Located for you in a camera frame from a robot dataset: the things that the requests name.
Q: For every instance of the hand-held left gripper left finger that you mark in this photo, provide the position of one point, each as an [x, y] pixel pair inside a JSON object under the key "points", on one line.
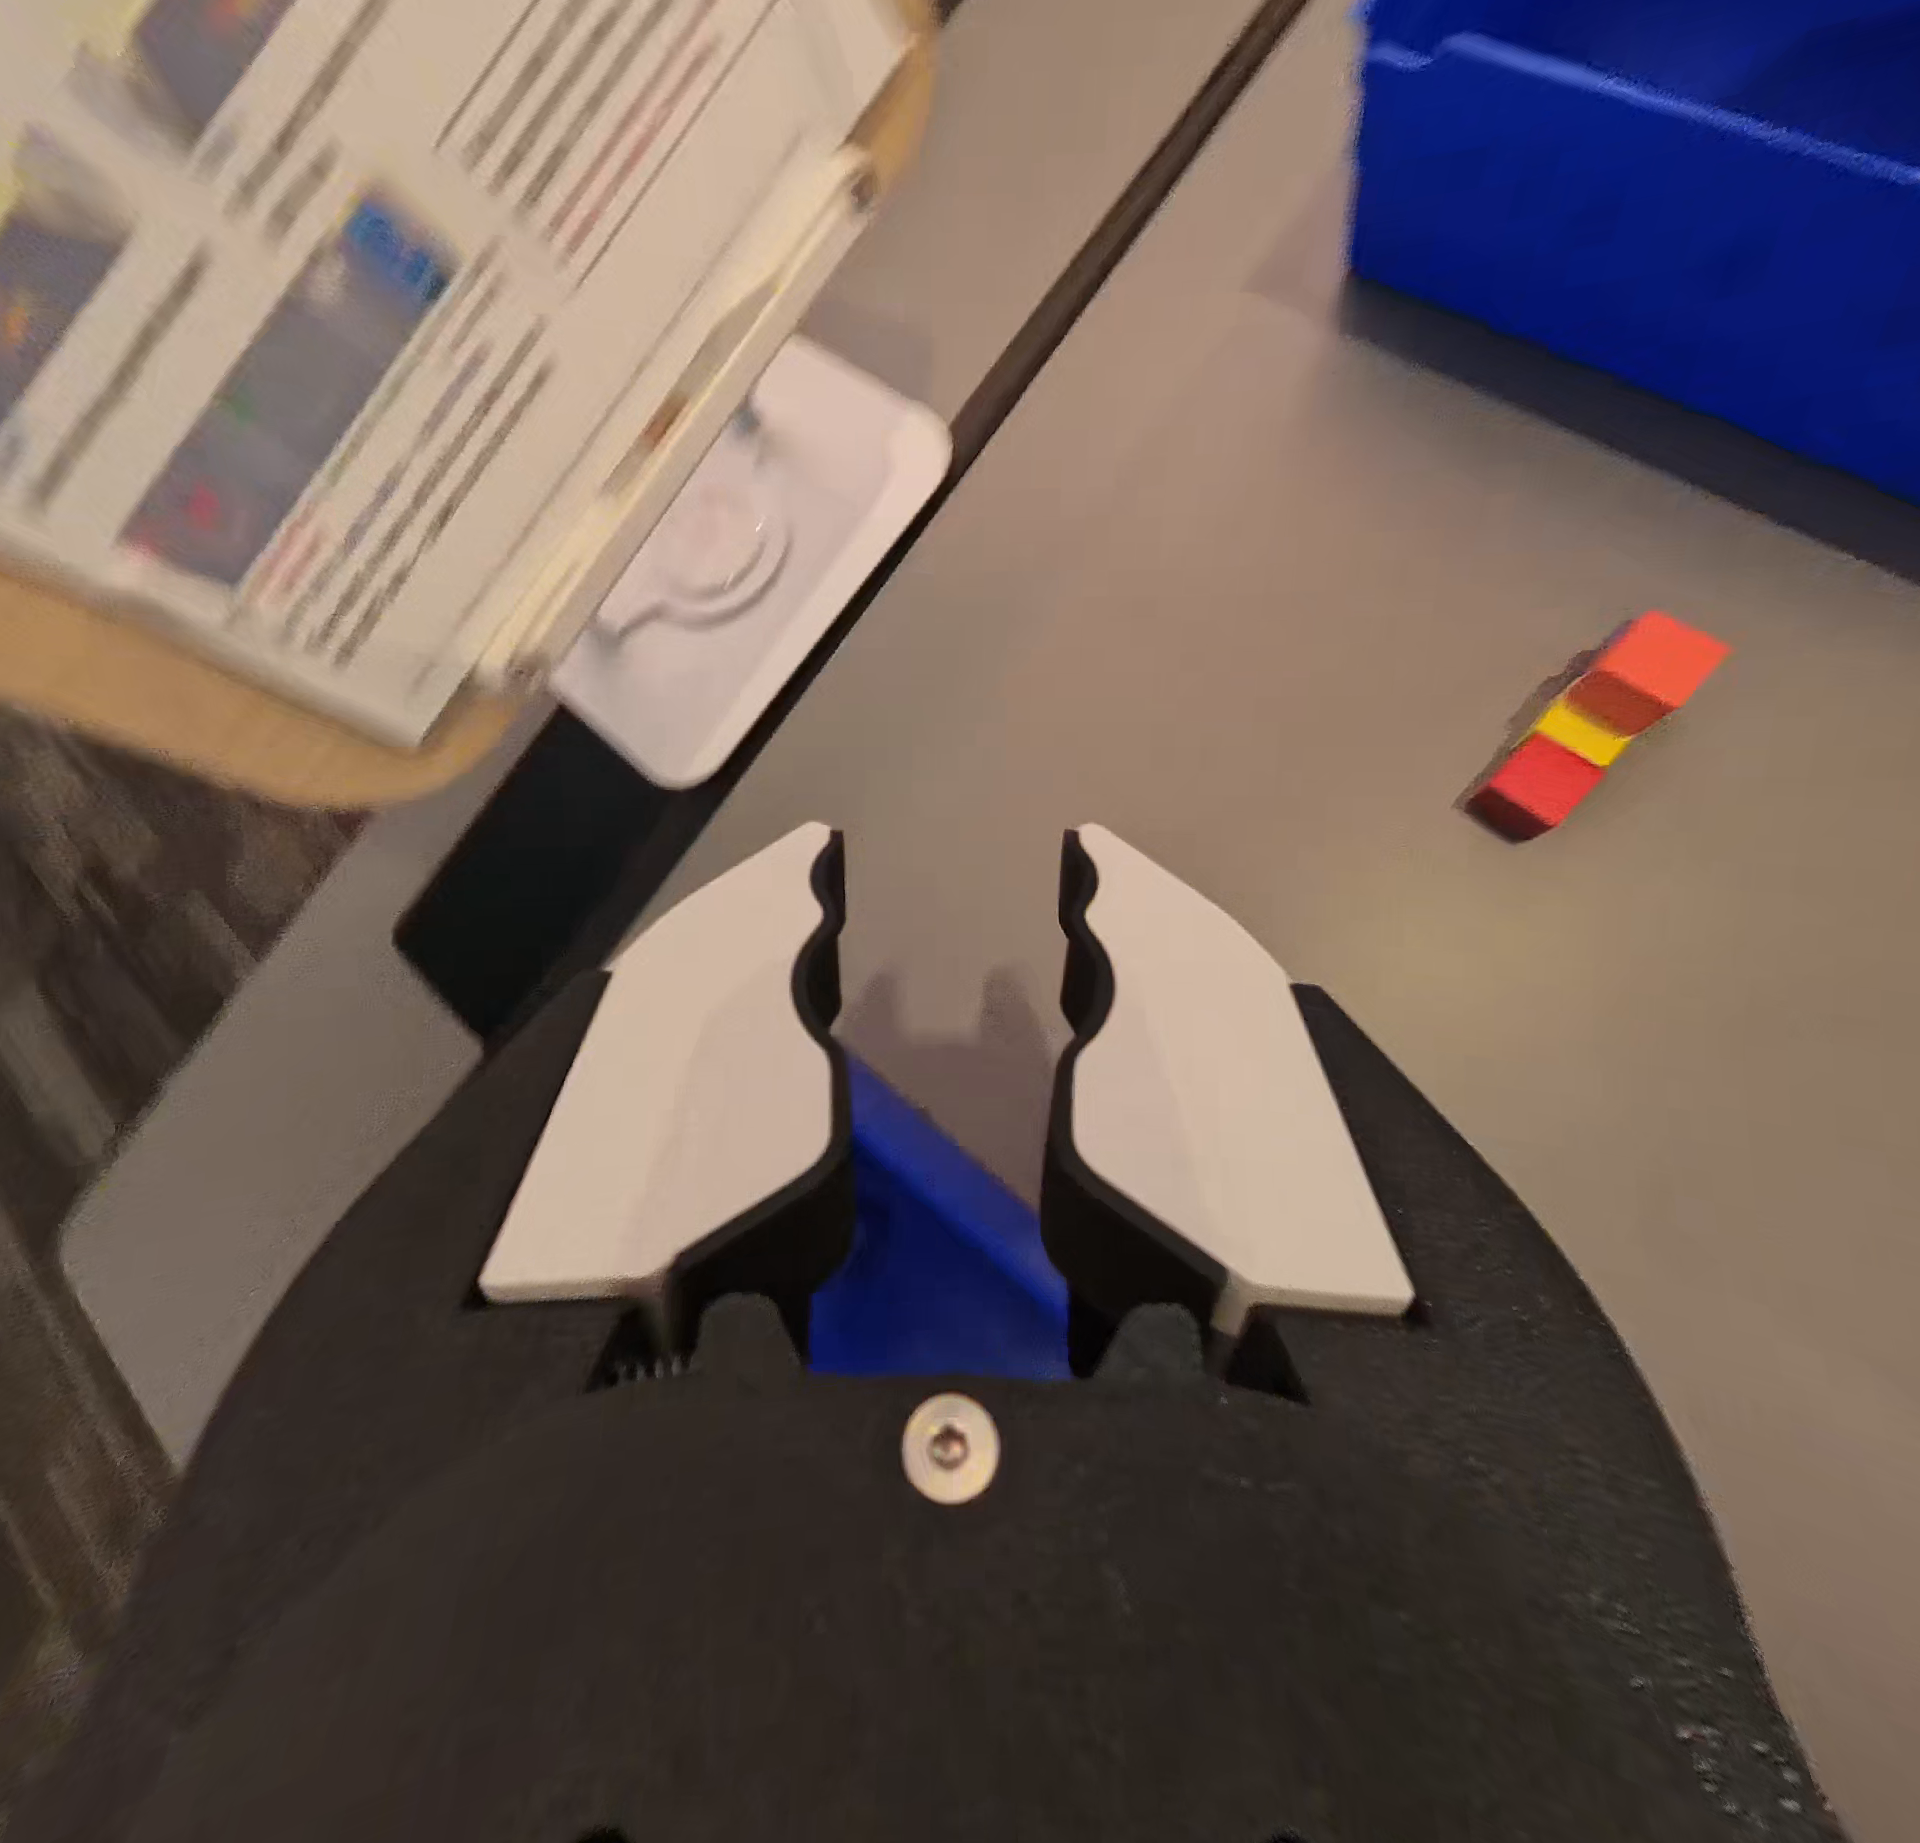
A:
{"points": [[675, 1124]]}

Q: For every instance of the instruction sheet on stand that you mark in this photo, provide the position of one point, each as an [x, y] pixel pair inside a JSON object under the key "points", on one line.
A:
{"points": [[180, 702]]}

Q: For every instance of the red wooden cube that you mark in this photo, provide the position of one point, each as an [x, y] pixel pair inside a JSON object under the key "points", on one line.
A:
{"points": [[1538, 794]]}

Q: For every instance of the black rectangular desk panel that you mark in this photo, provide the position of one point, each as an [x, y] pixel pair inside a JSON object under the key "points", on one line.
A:
{"points": [[556, 882]]}

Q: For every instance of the yellow wooden cube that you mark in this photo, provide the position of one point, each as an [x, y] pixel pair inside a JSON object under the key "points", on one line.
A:
{"points": [[1576, 735]]}

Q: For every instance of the orange wooden cube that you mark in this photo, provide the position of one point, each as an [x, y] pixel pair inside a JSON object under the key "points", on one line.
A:
{"points": [[1665, 659]]}

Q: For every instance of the blue plastic bin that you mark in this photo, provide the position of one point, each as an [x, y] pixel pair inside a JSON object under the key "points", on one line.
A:
{"points": [[931, 1273], [1650, 224]]}

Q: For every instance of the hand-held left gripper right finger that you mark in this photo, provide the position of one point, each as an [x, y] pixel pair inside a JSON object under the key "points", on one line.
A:
{"points": [[1231, 1124]]}

